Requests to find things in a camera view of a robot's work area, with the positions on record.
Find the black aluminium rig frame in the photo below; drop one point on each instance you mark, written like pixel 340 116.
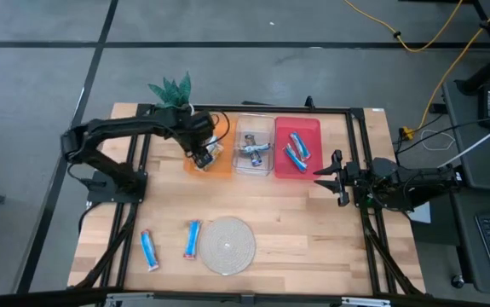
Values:
pixel 270 109

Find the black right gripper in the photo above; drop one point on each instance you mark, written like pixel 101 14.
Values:
pixel 352 178

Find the yellow plug connector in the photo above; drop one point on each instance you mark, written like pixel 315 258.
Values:
pixel 407 133

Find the green artificial plant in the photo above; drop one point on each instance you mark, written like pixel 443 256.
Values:
pixel 176 91

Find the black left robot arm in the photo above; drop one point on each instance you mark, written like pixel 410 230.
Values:
pixel 121 125

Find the silver aluminium bracket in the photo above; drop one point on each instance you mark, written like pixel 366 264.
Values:
pixel 366 302
pixel 129 302

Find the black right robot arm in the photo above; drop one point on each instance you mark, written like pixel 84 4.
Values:
pixel 419 177

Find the black caster wheel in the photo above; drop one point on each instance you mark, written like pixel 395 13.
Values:
pixel 457 281

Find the blue Chewy granola bar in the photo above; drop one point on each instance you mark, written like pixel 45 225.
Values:
pixel 262 148
pixel 256 160

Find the white paper sheet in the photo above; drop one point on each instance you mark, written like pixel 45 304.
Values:
pixel 421 215

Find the clear plastic bin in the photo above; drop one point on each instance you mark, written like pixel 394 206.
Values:
pixel 266 128

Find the dark grey desk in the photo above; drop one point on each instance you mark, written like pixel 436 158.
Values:
pixel 487 170

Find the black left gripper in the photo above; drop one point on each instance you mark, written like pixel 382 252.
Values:
pixel 197 128

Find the orange plastic tray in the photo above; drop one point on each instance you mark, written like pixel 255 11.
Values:
pixel 225 168

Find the small black clamp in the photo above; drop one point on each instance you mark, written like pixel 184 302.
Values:
pixel 309 102

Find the red plastic tray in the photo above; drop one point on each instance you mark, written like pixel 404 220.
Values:
pixel 308 166

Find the light blue red-tipped bar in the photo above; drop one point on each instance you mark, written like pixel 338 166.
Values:
pixel 300 146
pixel 295 158
pixel 192 239
pixel 148 251

